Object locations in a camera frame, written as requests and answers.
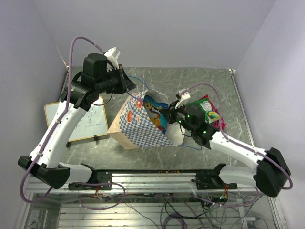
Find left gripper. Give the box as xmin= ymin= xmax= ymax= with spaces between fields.
xmin=96 ymin=64 xmax=137 ymax=94

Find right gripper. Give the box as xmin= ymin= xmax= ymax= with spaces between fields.
xmin=161 ymin=100 xmax=196 ymax=134

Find blue gummy snack bag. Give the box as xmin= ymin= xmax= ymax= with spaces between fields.
xmin=143 ymin=95 xmax=168 ymax=134

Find green yellow candy bag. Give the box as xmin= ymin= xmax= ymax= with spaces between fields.
xmin=186 ymin=94 xmax=220 ymax=124

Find blue checkered paper bag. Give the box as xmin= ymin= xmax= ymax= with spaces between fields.
xmin=107 ymin=75 xmax=203 ymax=151

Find pink princess snack bag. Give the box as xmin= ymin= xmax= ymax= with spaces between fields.
xmin=212 ymin=108 xmax=227 ymax=131

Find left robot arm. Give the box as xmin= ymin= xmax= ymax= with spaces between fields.
xmin=18 ymin=49 xmax=136 ymax=189

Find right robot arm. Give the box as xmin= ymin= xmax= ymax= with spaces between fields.
xmin=161 ymin=103 xmax=291 ymax=198

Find small whiteboard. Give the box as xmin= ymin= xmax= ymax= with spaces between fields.
xmin=44 ymin=95 xmax=110 ymax=148

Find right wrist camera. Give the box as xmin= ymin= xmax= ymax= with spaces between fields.
xmin=175 ymin=89 xmax=191 ymax=109

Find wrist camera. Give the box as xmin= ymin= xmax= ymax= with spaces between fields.
xmin=104 ymin=47 xmax=121 ymax=69
xmin=175 ymin=89 xmax=191 ymax=109

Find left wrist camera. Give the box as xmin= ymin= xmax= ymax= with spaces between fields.
xmin=104 ymin=47 xmax=121 ymax=69

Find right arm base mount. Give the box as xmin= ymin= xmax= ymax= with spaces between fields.
xmin=191 ymin=164 xmax=237 ymax=190

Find aluminium frame rail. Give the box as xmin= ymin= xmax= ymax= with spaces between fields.
xmin=25 ymin=173 xmax=256 ymax=194

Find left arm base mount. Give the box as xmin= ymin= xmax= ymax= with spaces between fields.
xmin=68 ymin=170 xmax=112 ymax=191

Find loose cables under table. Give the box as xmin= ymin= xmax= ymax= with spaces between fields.
xmin=128 ymin=193 xmax=267 ymax=229

